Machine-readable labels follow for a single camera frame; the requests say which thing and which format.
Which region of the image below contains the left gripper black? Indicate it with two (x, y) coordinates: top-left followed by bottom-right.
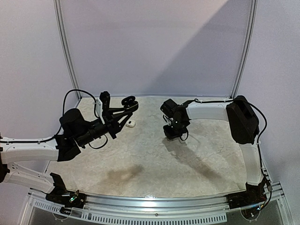
(75, 107), (132, 147)

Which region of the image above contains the white earbud charging case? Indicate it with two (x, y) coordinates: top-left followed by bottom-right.
(126, 120), (136, 128)

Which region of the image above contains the black earbud charging case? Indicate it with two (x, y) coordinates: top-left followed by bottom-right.
(121, 96), (139, 112)

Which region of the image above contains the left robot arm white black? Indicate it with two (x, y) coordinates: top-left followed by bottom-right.
(0, 105), (138, 203)

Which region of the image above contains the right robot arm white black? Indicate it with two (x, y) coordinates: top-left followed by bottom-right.
(160, 96), (263, 204)

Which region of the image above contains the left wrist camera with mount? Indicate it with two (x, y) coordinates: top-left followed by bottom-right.
(95, 91), (110, 124)

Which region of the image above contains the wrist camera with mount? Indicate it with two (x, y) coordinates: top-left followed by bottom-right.
(160, 99), (179, 118)
(95, 91), (110, 124)

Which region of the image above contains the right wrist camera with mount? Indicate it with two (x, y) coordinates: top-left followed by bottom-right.
(160, 99), (179, 118)

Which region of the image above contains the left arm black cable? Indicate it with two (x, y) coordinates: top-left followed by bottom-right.
(0, 89), (108, 150)

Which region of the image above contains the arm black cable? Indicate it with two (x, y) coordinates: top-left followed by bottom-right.
(0, 89), (108, 150)
(164, 98), (272, 202)

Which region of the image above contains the aluminium front rail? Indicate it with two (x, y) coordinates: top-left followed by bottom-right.
(20, 183), (293, 225)

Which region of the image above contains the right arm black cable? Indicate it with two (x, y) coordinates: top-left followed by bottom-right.
(164, 98), (272, 202)

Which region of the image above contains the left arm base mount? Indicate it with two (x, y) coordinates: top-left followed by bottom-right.
(45, 173), (87, 209)

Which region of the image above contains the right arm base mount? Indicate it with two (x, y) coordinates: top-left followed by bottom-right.
(225, 180), (272, 220)

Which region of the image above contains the left aluminium frame post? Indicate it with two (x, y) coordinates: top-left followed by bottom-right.
(53, 0), (79, 89)

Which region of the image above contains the aluminium frame post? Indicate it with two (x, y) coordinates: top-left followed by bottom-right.
(230, 0), (258, 98)
(53, 0), (79, 89)

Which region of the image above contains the right aluminium frame post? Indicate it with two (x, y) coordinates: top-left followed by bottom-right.
(230, 0), (258, 98)

